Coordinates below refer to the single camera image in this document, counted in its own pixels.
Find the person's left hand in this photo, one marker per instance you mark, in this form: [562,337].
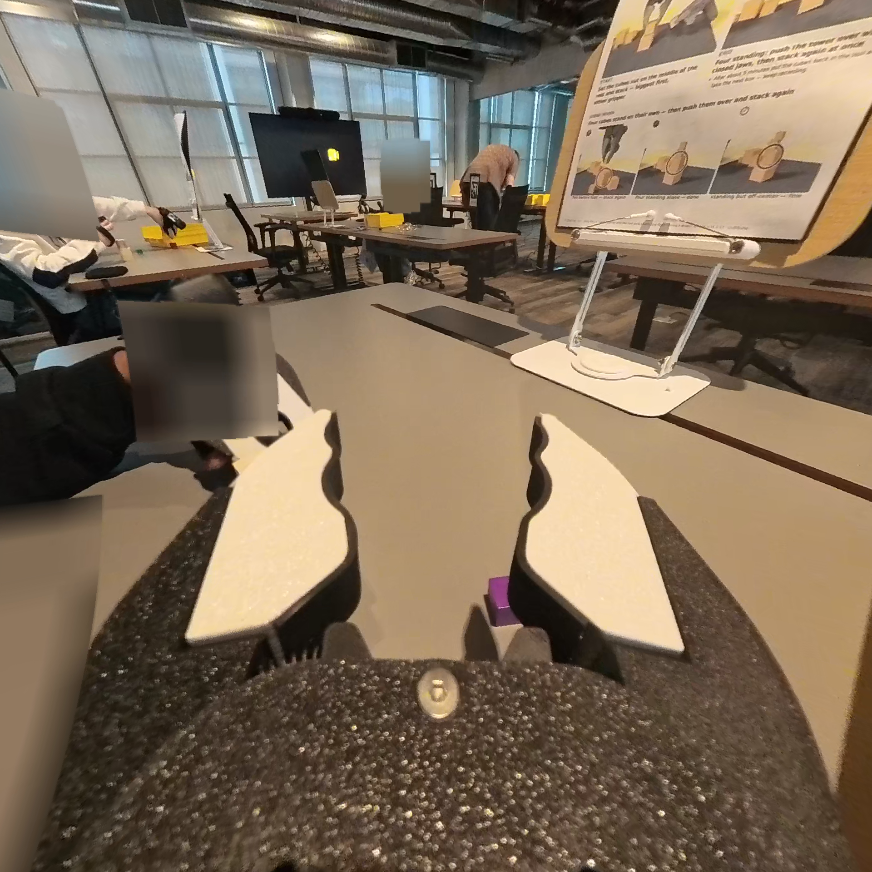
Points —
[212,467]

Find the large black monitor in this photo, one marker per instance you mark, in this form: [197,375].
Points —
[306,153]

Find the black office chair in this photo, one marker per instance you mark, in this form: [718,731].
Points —
[269,245]
[501,231]

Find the wooden top table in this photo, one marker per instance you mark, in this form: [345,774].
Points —
[535,225]

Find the row of yellow bins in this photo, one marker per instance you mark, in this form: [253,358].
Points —
[538,199]

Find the yellow bin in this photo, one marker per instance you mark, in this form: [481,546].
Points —
[383,220]
[174,235]

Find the white standing banner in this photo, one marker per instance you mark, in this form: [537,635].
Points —
[187,163]

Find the grey office desk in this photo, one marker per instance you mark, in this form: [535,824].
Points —
[184,262]
[783,286]
[436,238]
[306,216]

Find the person's left forearm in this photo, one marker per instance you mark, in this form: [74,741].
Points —
[61,422]

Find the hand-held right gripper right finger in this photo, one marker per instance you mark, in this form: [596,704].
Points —
[593,545]

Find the large silver ventilation duct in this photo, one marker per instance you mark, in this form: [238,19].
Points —
[306,27]

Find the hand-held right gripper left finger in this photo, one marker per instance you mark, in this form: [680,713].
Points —
[279,531]

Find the white document stand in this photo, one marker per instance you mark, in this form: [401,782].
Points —
[613,368]

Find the instruction sheet on wooden board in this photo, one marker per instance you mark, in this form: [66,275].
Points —
[790,252]

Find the black desk mat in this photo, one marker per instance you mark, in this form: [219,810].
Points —
[470,325]

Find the small document stand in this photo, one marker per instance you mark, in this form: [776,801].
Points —
[325,197]

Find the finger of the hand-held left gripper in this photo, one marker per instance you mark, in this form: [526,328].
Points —
[249,453]
[296,407]

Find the purple cube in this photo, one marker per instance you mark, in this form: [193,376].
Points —
[503,603]

